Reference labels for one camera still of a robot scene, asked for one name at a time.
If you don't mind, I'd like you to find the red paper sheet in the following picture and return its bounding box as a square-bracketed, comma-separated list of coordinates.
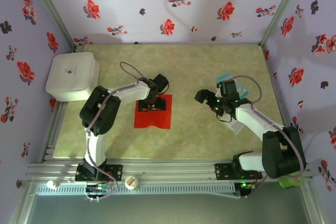
[133, 94, 173, 130]

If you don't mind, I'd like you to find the blue snack packet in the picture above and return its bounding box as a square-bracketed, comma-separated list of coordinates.
[215, 72, 250, 101]

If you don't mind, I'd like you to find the white plastic lidded box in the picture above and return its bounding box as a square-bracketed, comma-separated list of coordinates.
[45, 51, 100, 102]

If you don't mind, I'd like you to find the small circuit board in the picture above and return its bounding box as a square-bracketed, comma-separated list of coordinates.
[85, 183, 112, 193]
[240, 180, 257, 190]

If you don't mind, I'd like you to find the green bottle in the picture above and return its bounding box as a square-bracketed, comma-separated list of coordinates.
[278, 176, 305, 189]

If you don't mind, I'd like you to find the lilac right arm cable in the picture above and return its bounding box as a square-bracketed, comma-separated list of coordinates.
[230, 75, 307, 199]

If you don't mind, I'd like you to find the lilac arm cable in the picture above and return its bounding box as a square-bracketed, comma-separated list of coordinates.
[84, 61, 144, 203]
[230, 75, 307, 199]

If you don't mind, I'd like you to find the aluminium side rail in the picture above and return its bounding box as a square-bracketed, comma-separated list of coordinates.
[262, 45, 308, 161]
[39, 100, 68, 163]

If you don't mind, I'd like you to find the aluminium frame rail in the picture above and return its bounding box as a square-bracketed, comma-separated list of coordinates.
[26, 158, 314, 183]

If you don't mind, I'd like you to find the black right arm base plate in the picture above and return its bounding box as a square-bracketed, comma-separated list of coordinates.
[214, 163, 263, 180]

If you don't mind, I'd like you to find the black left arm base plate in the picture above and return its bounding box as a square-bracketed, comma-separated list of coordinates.
[75, 164, 123, 182]

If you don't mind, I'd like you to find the white slotted cable duct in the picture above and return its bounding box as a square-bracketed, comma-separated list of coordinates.
[35, 183, 236, 196]

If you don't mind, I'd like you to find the lilac left arm cable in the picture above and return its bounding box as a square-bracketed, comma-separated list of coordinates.
[84, 61, 144, 203]

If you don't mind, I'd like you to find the aluminium corner post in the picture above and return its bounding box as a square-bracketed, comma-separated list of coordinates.
[25, 0, 79, 51]
[259, 0, 307, 46]

